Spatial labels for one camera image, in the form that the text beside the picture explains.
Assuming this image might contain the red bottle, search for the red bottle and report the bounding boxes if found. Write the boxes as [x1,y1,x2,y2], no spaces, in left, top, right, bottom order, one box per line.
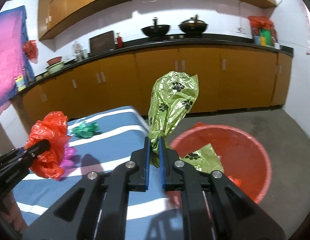
[116,33,124,48]

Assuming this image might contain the red bag of groceries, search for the red bag of groceries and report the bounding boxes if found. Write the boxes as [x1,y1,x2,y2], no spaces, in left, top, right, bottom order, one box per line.
[248,16,278,47]

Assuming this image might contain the magenta plastic bag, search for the magenta plastic bag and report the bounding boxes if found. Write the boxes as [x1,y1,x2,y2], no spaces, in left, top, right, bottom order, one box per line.
[60,147,76,168]

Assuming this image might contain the green basin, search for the green basin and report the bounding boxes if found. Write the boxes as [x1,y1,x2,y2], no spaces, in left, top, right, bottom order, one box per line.
[46,61,64,74]

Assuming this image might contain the dark cutting board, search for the dark cutting board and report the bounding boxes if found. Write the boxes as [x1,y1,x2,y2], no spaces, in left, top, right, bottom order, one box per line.
[89,31,116,56]

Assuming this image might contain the yellow detergent bottle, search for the yellow detergent bottle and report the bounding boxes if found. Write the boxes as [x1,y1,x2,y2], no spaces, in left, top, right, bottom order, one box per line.
[15,75,26,92]

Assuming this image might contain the red plastic trash basket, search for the red plastic trash basket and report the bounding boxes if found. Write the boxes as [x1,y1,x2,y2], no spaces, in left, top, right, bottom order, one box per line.
[170,122,272,204]

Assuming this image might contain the green paw print bag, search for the green paw print bag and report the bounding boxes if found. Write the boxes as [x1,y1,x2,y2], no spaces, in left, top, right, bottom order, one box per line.
[148,71,224,173]

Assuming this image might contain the clear jar with bag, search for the clear jar with bag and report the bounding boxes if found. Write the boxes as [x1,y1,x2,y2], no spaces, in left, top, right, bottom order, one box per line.
[72,41,88,61]

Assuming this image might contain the pink blue curtain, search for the pink blue curtain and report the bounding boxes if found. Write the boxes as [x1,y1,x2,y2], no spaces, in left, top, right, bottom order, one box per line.
[0,6,35,107]

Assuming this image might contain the red basin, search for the red basin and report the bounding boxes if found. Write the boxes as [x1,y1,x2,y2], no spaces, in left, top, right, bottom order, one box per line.
[47,56,62,66]

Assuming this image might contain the lower wooden cabinets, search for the lower wooden cabinets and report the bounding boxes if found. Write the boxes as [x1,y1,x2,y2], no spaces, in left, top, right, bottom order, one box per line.
[12,45,293,125]

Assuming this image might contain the blue white striped tablecloth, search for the blue white striped tablecloth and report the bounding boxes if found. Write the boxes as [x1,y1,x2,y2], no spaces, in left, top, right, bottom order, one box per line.
[13,106,184,239]

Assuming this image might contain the wall socket with cable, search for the wall socket with cable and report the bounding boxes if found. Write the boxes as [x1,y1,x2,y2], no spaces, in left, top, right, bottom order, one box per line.
[236,0,287,33]

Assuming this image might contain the white mug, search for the white mug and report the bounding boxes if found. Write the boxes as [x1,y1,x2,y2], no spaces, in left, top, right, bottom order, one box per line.
[274,42,281,50]

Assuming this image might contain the small green plastic wrapper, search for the small green plastic wrapper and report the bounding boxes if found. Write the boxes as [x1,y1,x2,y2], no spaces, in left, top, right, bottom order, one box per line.
[71,121,102,139]

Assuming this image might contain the hanging red plastic bag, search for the hanging red plastic bag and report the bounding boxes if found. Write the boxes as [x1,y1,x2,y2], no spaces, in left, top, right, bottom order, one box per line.
[23,40,38,64]

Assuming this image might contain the person's left hand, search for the person's left hand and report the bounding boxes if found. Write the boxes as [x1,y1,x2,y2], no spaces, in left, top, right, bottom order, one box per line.
[0,192,28,235]

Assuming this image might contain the black wok left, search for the black wok left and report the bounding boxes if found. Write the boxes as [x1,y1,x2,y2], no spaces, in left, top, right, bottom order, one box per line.
[141,17,170,38]

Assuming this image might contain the black wok with lid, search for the black wok with lid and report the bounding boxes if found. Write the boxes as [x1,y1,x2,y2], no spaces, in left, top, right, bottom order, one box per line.
[179,15,208,34]

